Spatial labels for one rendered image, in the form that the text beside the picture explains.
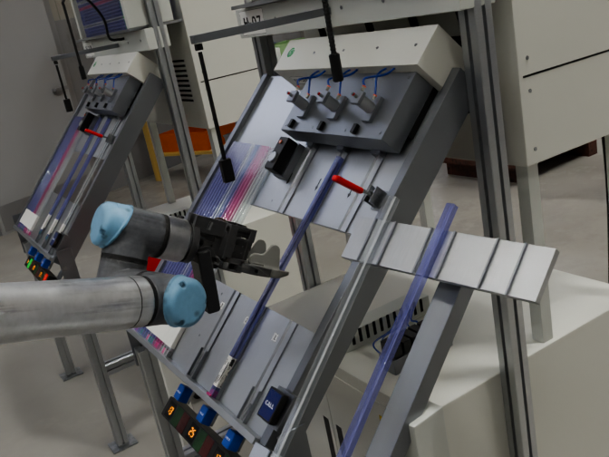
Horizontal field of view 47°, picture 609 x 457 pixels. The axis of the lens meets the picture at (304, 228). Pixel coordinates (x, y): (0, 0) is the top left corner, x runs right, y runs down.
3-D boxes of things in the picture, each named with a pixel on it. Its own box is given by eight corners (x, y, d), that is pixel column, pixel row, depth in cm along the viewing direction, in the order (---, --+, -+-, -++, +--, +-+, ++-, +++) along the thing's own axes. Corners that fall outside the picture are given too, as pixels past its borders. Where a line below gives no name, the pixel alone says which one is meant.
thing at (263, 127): (388, 251, 121) (368, 238, 118) (222, 199, 176) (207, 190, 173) (472, 86, 125) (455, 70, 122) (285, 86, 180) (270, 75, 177)
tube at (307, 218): (215, 398, 129) (210, 396, 129) (212, 395, 130) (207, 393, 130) (344, 160, 135) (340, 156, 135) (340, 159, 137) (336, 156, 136)
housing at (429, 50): (466, 110, 125) (416, 63, 118) (316, 104, 166) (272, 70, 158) (486, 71, 126) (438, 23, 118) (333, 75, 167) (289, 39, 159)
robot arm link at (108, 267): (117, 327, 107) (132, 256, 108) (76, 317, 114) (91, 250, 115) (158, 333, 112) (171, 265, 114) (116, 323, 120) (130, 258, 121)
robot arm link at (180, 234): (162, 262, 116) (146, 252, 123) (188, 267, 119) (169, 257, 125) (175, 218, 116) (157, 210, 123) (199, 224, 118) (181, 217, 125)
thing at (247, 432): (284, 457, 117) (251, 444, 113) (148, 338, 172) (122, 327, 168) (287, 450, 117) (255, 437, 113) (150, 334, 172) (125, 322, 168)
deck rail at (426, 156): (290, 461, 115) (262, 451, 112) (284, 456, 117) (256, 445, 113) (481, 87, 123) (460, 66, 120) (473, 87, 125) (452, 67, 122)
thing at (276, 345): (275, 445, 115) (261, 440, 114) (141, 329, 171) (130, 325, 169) (330, 341, 118) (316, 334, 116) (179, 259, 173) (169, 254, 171)
